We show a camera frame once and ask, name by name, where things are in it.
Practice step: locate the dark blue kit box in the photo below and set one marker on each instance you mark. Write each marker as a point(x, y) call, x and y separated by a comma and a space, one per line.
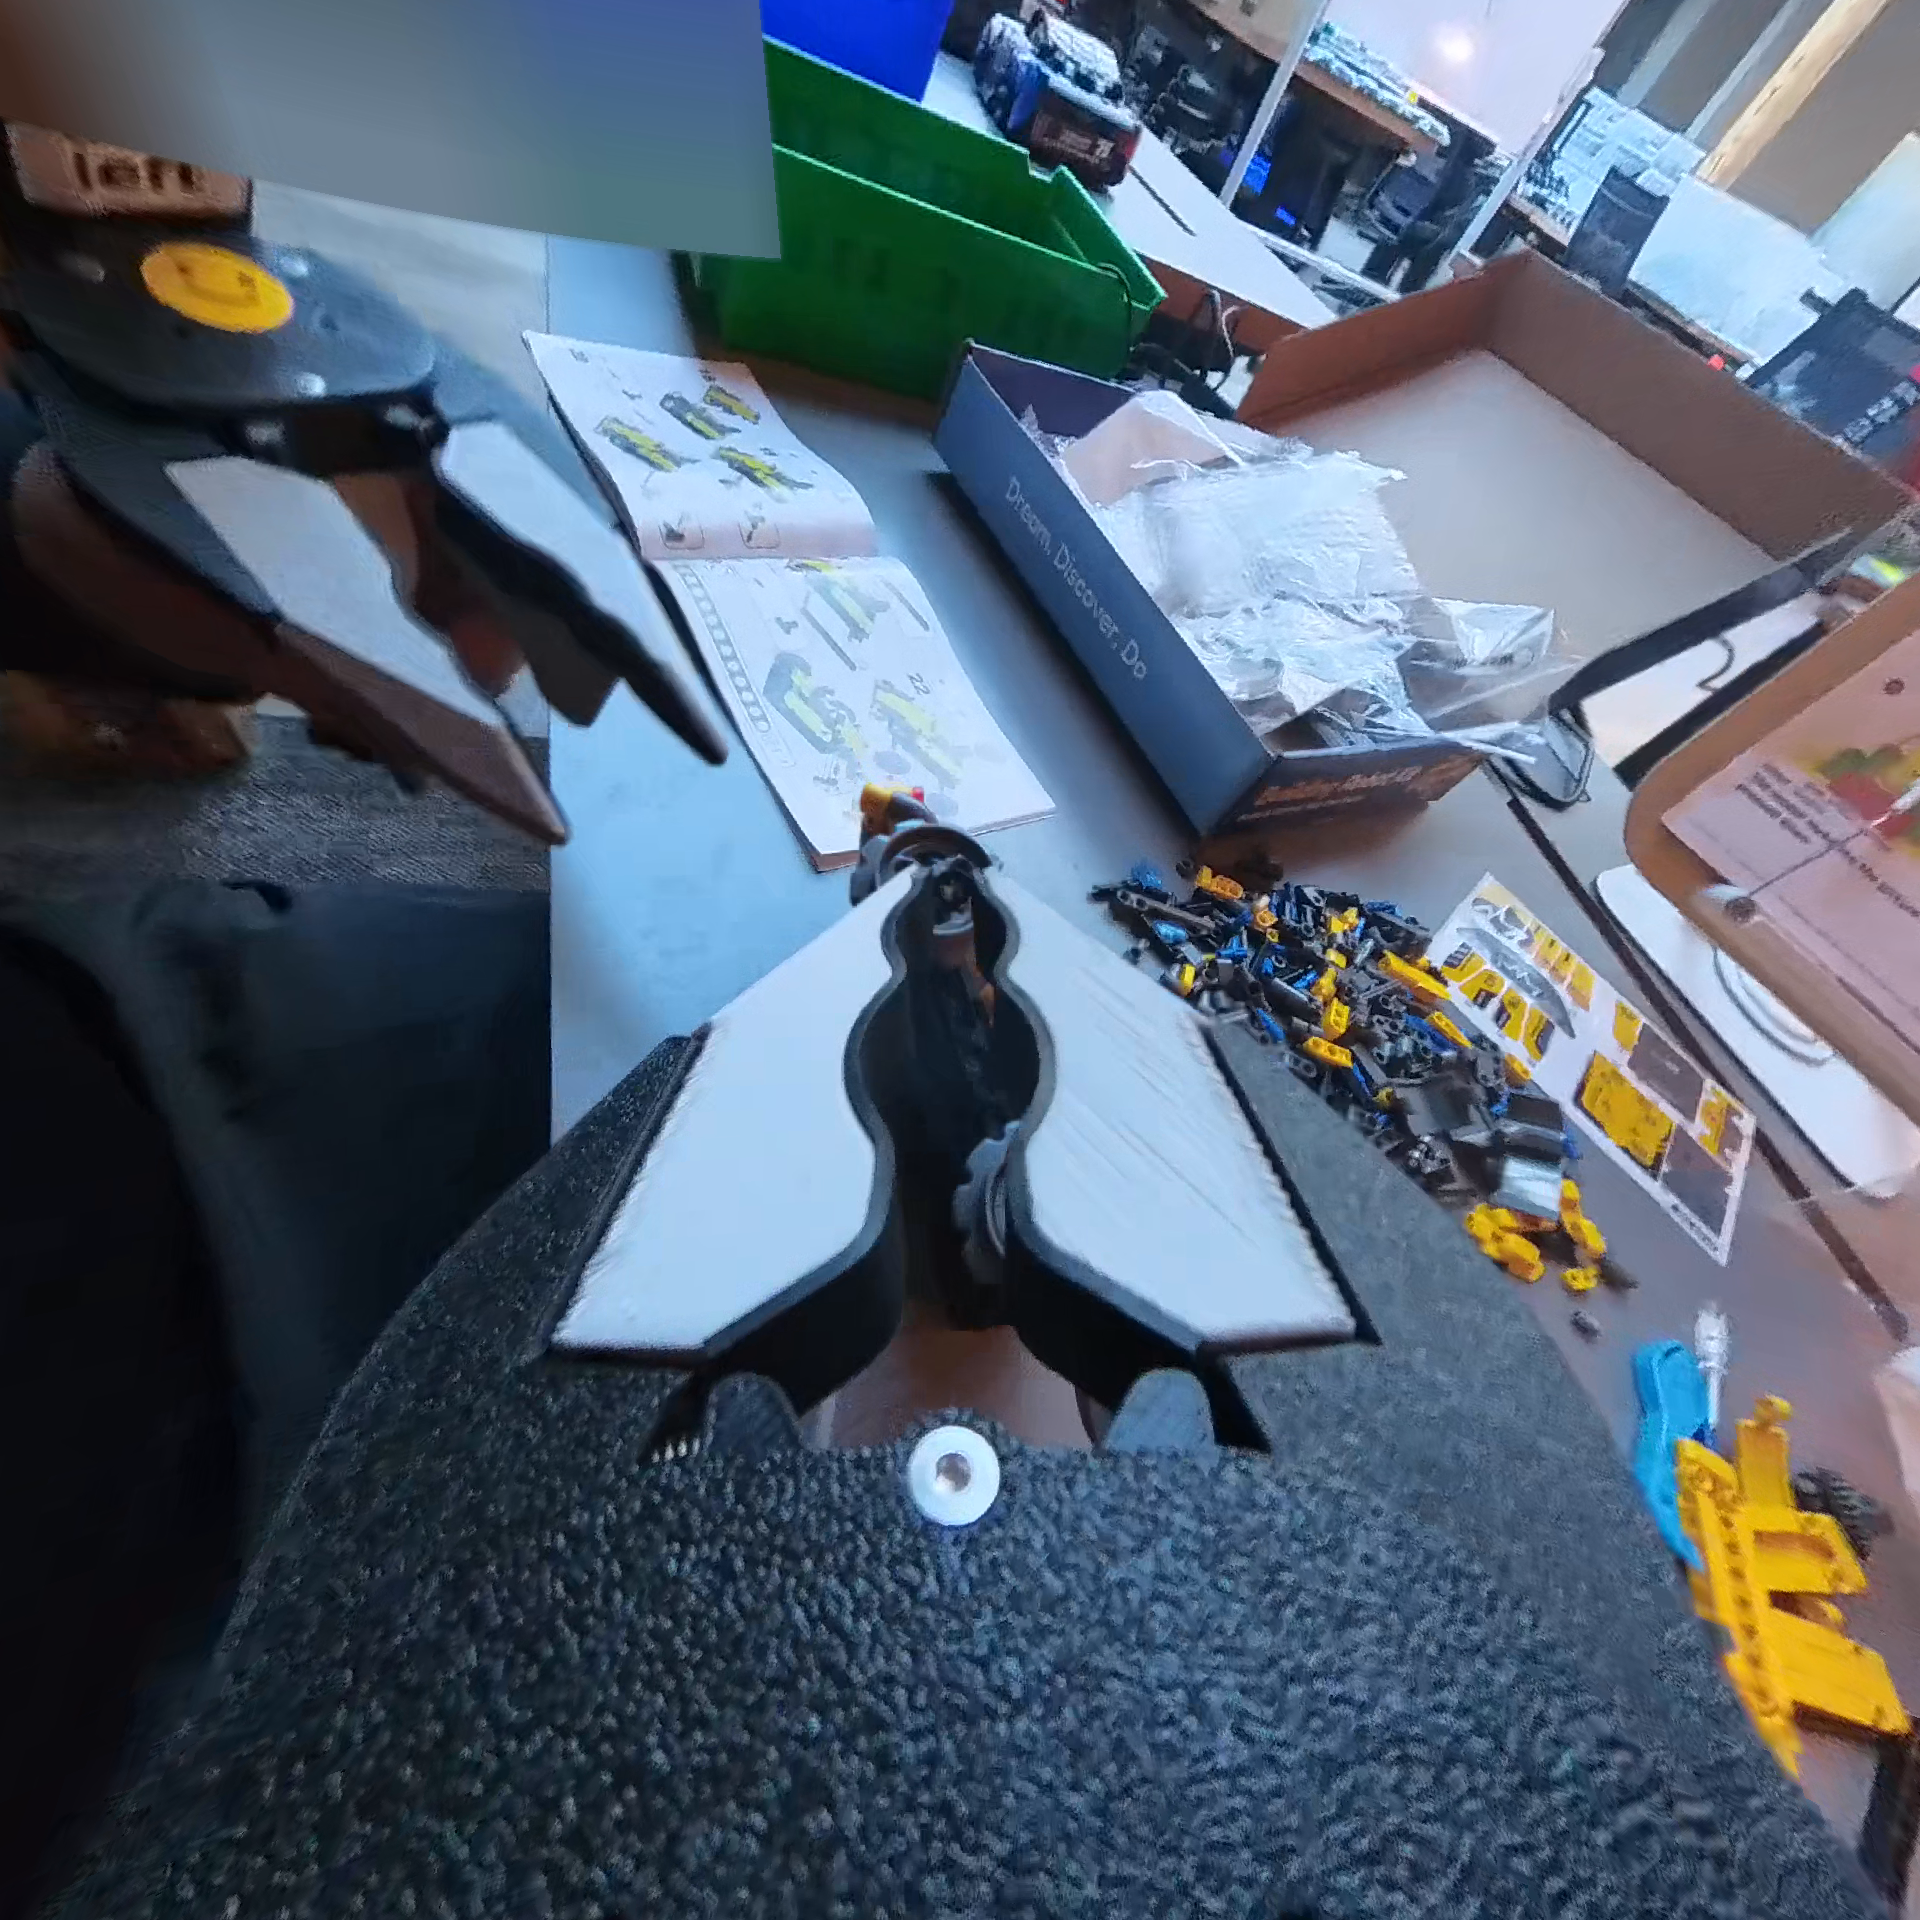
point(1081, 600)

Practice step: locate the dark toy truck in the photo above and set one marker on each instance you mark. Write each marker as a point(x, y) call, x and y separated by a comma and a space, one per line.
point(1072, 104)

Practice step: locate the green plastic crate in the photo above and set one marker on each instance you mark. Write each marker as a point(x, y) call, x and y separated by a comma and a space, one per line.
point(901, 135)
point(901, 300)

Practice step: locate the white stand base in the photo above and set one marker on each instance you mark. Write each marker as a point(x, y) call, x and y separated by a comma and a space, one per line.
point(1665, 930)

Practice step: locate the blue plastic bin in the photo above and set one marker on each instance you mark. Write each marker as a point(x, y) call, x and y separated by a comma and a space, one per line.
point(854, 27)

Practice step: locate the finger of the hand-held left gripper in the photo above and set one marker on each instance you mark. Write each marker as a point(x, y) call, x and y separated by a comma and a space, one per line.
point(344, 585)
point(555, 540)

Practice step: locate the large cardboard box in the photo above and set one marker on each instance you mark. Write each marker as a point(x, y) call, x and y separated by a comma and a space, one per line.
point(1501, 480)

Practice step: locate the person's left hand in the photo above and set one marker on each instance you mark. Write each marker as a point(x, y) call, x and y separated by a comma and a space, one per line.
point(121, 585)

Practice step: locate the printed paper sheet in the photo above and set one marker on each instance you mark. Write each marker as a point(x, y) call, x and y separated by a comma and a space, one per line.
point(1800, 840)

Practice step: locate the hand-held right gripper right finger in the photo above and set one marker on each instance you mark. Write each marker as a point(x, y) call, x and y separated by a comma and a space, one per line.
point(1171, 1185)

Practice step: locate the crumpled clear plastic wrap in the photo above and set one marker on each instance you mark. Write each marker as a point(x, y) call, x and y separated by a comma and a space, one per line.
point(1274, 570)

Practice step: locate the grey desk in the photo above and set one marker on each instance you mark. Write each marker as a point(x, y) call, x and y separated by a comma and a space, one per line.
point(675, 930)

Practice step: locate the wooden post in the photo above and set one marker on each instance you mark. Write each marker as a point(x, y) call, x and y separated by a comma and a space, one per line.
point(134, 735)

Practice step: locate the black and yellow toy chassis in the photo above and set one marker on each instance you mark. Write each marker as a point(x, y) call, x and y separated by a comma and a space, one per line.
point(961, 1081)

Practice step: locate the grey side table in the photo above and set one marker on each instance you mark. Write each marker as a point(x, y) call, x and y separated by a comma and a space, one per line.
point(1201, 224)

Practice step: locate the wooden sign board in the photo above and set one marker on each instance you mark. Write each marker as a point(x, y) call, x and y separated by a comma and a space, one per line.
point(1724, 721)

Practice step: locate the white metal pole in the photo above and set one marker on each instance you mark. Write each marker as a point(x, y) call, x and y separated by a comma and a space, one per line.
point(1274, 104)

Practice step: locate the grey-hub toy wheel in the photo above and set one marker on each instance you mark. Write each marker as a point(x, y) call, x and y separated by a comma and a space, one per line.
point(1845, 1514)

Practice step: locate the blue brick separator tool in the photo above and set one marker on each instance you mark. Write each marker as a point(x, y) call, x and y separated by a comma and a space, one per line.
point(1662, 1425)

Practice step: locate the open instruction booklet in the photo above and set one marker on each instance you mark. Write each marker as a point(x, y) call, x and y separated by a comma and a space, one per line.
point(841, 675)

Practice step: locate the person's legs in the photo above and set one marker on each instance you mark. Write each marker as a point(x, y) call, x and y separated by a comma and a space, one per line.
point(225, 1201)

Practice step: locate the yellow and black sticker sheet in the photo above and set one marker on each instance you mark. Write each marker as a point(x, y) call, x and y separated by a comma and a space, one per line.
point(1634, 1081)

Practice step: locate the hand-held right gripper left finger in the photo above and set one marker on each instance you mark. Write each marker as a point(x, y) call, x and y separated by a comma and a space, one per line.
point(721, 1185)

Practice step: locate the black desk stand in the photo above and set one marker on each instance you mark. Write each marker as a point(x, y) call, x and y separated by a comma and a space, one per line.
point(1695, 645)

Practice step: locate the pile of small toy parts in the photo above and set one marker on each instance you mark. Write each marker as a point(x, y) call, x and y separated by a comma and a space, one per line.
point(1350, 1021)

